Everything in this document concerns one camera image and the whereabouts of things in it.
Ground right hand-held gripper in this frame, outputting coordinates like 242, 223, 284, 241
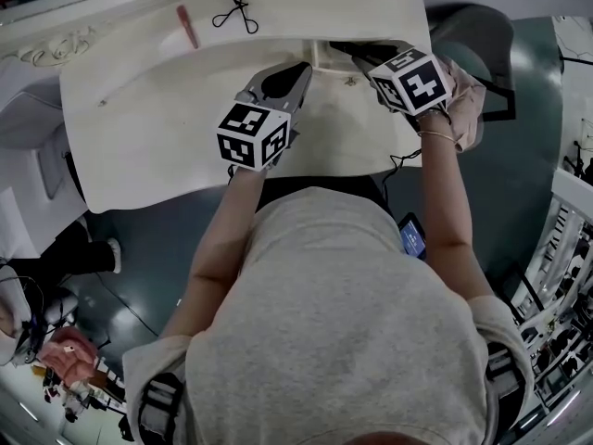
350, 39, 449, 118

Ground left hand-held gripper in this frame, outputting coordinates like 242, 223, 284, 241
216, 61, 315, 173

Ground black eyelash curler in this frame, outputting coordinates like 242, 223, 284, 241
211, 0, 259, 36

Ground pink lipstick stick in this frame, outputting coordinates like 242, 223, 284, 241
175, 5, 200, 50

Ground white ornate dressing table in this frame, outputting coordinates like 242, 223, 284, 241
58, 0, 435, 215

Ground person's right forearm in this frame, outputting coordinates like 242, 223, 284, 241
416, 111, 479, 269

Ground person's left forearm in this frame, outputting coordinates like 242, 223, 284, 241
189, 167, 266, 287

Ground pink crumpled cloth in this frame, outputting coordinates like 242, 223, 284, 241
433, 53, 488, 156

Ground grey chair with black legs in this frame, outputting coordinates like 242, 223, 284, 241
424, 2, 519, 125

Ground person's black trousers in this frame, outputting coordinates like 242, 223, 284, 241
257, 173, 394, 223

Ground black phone with lit screen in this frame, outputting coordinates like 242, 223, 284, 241
397, 211, 429, 262

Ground black chair cushion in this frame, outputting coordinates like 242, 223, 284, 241
61, 149, 90, 204

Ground person's grey shirt torso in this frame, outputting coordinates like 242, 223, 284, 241
122, 186, 535, 445

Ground white metal rack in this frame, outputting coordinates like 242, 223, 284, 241
523, 169, 593, 333

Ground white side cabinet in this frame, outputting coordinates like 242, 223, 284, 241
0, 57, 90, 260

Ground grey plastic device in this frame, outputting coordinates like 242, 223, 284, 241
44, 288, 81, 329

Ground pink folded cloth with tag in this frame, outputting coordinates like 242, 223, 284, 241
38, 325, 99, 385

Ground cluttered work table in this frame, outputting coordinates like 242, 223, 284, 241
32, 354, 130, 429

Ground thin metal bracelet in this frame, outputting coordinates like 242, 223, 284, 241
417, 129, 458, 144

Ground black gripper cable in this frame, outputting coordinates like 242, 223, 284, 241
381, 147, 423, 204

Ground carved white mirror frame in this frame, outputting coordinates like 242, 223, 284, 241
0, 0, 115, 70

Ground black floor cable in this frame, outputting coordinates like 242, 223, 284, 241
69, 271, 159, 338

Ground black metal frame stand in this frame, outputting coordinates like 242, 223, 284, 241
501, 265, 547, 315

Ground grey shoulder strap with buckle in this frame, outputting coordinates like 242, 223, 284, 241
485, 342, 524, 397
137, 372, 187, 445

